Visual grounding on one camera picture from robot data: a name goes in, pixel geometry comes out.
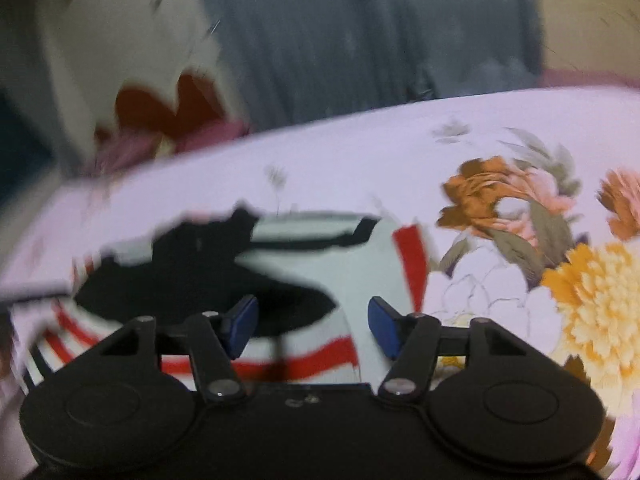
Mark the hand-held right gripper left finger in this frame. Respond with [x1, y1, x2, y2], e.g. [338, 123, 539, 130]
[90, 295, 259, 405]

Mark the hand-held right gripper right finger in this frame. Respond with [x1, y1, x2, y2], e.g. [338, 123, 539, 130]
[368, 296, 536, 406]

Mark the striped knit sweater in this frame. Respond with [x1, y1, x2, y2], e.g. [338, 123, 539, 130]
[10, 205, 436, 396]

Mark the pink floral bed sheet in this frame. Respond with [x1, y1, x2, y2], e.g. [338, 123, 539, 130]
[0, 85, 640, 480]

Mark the red scalloped headboard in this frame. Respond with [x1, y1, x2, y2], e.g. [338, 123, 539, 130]
[92, 72, 241, 156]

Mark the window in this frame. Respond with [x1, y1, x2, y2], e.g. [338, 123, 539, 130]
[0, 95, 51, 196]

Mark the blue patterned curtain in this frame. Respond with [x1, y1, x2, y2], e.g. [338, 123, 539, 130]
[190, 0, 546, 128]

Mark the grey side curtain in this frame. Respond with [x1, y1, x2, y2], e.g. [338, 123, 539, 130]
[0, 0, 61, 161]

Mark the cream rounded headboard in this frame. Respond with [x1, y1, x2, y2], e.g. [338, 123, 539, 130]
[530, 0, 640, 76]

